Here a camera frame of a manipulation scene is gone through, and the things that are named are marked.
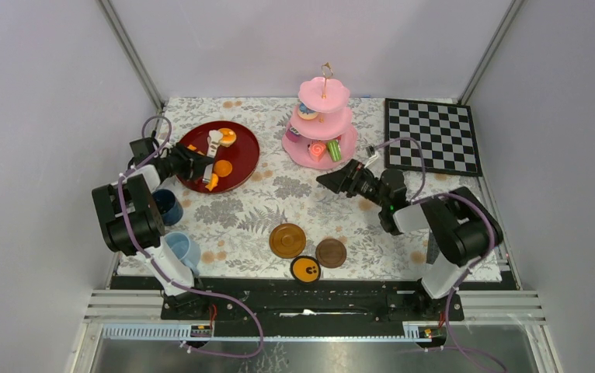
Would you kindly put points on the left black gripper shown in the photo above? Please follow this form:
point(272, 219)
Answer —
point(193, 163)

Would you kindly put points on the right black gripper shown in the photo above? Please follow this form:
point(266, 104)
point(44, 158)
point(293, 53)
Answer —
point(346, 179)

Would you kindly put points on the orange round cookie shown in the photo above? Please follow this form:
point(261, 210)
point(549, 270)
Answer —
point(222, 168)

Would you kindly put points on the white cat-paw food tongs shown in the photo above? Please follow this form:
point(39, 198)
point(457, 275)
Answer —
point(214, 141)

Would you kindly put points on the orange pancake stack toy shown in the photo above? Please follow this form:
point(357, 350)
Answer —
point(228, 137)

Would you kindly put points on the dark red round tray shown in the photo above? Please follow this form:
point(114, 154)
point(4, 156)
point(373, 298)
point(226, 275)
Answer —
point(243, 154)

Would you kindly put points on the blue frosted donut toy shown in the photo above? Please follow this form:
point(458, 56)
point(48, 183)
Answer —
point(305, 113)

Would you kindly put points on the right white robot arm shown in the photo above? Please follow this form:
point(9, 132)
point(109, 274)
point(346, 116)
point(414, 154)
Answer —
point(462, 228)

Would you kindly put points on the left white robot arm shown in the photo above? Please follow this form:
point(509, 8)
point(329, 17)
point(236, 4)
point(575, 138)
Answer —
point(130, 220)

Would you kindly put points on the green layered cake slice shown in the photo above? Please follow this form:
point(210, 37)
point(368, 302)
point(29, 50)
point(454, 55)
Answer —
point(334, 150)

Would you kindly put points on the pink three-tier cake stand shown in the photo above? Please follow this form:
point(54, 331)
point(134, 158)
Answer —
point(328, 96)

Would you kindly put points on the dark blue mug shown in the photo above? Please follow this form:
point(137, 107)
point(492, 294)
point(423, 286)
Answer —
point(168, 206)

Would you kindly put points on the purple cake slice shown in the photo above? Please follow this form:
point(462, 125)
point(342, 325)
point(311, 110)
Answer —
point(293, 134)

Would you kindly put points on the dark brown wooden coaster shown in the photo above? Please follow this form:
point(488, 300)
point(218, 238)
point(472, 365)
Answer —
point(331, 253)

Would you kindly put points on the light blue mug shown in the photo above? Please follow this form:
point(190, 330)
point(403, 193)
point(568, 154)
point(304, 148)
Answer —
point(185, 249)

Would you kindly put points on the light brown wooden coaster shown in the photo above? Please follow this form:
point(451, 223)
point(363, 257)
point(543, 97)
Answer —
point(287, 241)

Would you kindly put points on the orange face black coaster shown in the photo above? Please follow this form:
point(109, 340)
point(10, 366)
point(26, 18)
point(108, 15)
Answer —
point(305, 269)

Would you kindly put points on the black white chessboard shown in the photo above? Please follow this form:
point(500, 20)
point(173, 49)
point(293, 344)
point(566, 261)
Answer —
point(437, 137)

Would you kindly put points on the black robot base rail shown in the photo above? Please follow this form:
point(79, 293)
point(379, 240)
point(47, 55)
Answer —
point(288, 308)

